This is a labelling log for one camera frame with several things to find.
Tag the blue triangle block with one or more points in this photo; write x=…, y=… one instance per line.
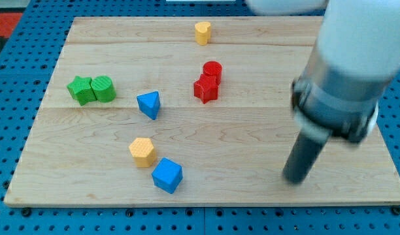
x=149, y=104

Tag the green star block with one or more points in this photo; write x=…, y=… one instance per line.
x=80, y=90

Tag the green cylinder block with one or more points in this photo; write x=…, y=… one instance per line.
x=103, y=88

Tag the blue cube block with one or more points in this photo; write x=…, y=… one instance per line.
x=167, y=175

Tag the yellow heart block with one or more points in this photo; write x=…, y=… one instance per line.
x=202, y=32

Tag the red star block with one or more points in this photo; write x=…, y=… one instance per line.
x=206, y=88

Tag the wooden board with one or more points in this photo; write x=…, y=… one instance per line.
x=232, y=150

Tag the red cylinder block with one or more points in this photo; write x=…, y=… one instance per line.
x=213, y=68

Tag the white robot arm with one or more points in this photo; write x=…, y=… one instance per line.
x=355, y=56

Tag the yellow hexagon block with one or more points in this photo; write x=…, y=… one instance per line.
x=143, y=152

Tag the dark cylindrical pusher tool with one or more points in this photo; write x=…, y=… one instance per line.
x=302, y=157

